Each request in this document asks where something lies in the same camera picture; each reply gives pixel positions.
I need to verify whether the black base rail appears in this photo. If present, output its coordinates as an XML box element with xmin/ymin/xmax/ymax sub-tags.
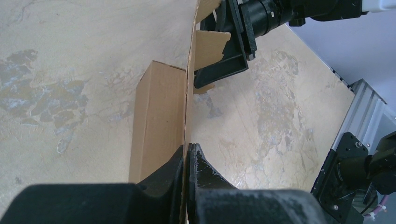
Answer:
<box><xmin>311</xmin><ymin>132</ymin><xmax>396</xmax><ymax>224</ymax></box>

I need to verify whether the brown cardboard box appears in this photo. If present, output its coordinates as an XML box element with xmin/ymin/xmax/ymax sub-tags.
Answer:
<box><xmin>126</xmin><ymin>0</ymin><xmax>231</xmax><ymax>224</ymax></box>

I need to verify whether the aluminium frame rail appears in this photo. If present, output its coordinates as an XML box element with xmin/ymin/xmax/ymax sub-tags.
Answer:
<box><xmin>331</xmin><ymin>79</ymin><xmax>396</xmax><ymax>154</ymax></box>

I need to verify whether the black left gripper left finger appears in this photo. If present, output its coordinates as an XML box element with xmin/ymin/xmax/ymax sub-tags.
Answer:
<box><xmin>1</xmin><ymin>147</ymin><xmax>184</xmax><ymax>224</ymax></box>

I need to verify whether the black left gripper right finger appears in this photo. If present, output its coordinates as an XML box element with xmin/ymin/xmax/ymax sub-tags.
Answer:
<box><xmin>187</xmin><ymin>144</ymin><xmax>326</xmax><ymax>224</ymax></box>

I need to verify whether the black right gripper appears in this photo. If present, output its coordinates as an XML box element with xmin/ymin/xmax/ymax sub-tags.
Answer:
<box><xmin>194</xmin><ymin>0</ymin><xmax>310</xmax><ymax>88</ymax></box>

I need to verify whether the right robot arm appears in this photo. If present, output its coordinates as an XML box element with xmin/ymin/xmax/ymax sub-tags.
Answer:
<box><xmin>194</xmin><ymin>0</ymin><xmax>396</xmax><ymax>88</ymax></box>

